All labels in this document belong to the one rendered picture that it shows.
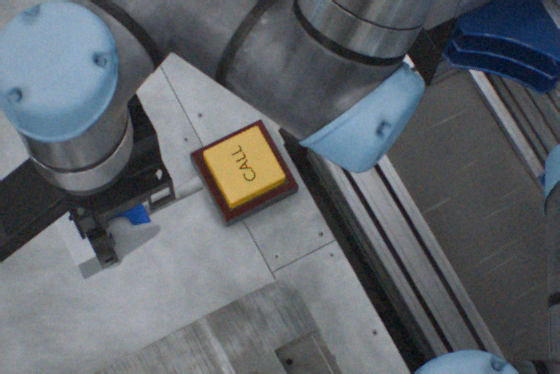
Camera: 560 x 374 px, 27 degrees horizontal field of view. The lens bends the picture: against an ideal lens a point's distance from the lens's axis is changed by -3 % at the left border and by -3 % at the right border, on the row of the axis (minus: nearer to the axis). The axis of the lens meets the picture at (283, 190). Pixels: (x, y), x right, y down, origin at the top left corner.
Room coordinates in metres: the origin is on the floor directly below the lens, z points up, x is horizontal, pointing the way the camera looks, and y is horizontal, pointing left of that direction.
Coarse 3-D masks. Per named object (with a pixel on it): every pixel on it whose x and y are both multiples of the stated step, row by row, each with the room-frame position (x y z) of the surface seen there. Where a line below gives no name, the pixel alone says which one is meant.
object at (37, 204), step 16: (16, 176) 0.24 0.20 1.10; (32, 176) 0.24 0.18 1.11; (0, 192) 0.23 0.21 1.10; (16, 192) 0.23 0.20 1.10; (32, 192) 0.23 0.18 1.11; (48, 192) 0.23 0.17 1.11; (64, 192) 0.23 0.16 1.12; (0, 208) 0.22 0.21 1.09; (16, 208) 0.22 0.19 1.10; (32, 208) 0.22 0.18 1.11; (48, 208) 0.22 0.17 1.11; (64, 208) 0.22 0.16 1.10; (0, 224) 0.21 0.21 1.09; (16, 224) 0.21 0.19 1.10; (32, 224) 0.21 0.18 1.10; (48, 224) 0.21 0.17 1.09; (0, 240) 0.20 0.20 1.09; (16, 240) 0.20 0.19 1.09; (0, 256) 0.19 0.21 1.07
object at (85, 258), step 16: (176, 192) 0.29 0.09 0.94; (192, 192) 0.30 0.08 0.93; (144, 208) 0.28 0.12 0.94; (160, 208) 0.28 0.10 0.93; (64, 224) 0.25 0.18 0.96; (64, 240) 0.23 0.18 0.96; (80, 240) 0.24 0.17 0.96; (80, 256) 0.22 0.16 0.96; (96, 256) 0.22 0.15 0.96; (80, 272) 0.21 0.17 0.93; (96, 272) 0.22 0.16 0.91
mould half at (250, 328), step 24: (264, 288) 0.23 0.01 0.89; (288, 288) 0.23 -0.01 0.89; (216, 312) 0.20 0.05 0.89; (240, 312) 0.21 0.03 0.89; (264, 312) 0.21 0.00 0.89; (288, 312) 0.21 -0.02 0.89; (168, 336) 0.18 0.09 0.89; (192, 336) 0.18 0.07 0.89; (216, 336) 0.18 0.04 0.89; (240, 336) 0.18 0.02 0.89; (264, 336) 0.19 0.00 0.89; (288, 336) 0.19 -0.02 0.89; (120, 360) 0.15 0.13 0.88; (144, 360) 0.15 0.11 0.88; (168, 360) 0.15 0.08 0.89; (192, 360) 0.16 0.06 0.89; (216, 360) 0.16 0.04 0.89; (240, 360) 0.16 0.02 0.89; (264, 360) 0.16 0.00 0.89
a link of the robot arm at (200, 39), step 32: (96, 0) 0.31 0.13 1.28; (128, 0) 0.31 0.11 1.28; (160, 0) 0.31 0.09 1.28; (192, 0) 0.31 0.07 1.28; (224, 0) 0.31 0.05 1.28; (256, 0) 0.32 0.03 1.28; (160, 32) 0.30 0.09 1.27; (192, 32) 0.30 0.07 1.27; (224, 32) 0.29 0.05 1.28; (160, 64) 0.29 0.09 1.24; (192, 64) 0.29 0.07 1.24
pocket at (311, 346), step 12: (312, 336) 0.20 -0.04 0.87; (288, 348) 0.18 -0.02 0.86; (300, 348) 0.18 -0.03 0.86; (312, 348) 0.19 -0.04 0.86; (324, 348) 0.18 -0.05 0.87; (288, 360) 0.17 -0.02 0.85; (300, 360) 0.17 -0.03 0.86; (312, 360) 0.17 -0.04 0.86; (324, 360) 0.18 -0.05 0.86; (288, 372) 0.16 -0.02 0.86; (300, 372) 0.16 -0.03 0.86; (312, 372) 0.16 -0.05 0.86; (324, 372) 0.16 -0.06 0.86; (336, 372) 0.16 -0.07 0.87
